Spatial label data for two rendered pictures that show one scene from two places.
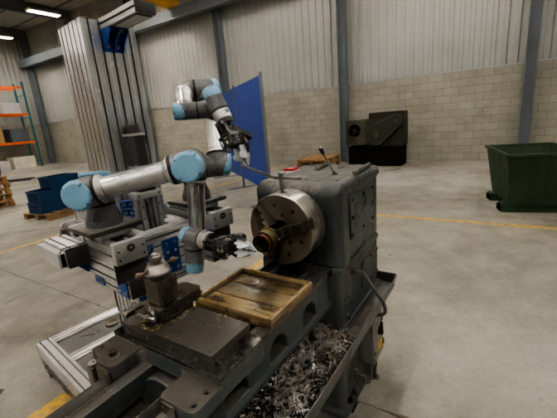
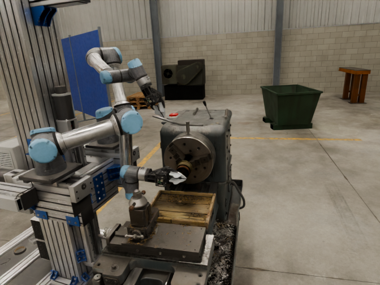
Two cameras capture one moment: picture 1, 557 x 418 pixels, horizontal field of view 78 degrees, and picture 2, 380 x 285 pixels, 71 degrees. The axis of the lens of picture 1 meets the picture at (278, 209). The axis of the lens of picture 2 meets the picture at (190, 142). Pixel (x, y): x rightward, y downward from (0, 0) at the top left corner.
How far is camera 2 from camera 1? 0.53 m
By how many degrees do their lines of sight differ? 19
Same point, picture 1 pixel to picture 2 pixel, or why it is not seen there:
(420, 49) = (210, 14)
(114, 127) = (45, 89)
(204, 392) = (198, 276)
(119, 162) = (50, 117)
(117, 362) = (121, 271)
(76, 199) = (44, 154)
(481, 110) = (251, 60)
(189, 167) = (134, 122)
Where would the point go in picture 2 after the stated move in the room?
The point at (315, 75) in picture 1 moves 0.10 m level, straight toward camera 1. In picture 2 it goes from (133, 27) to (133, 27)
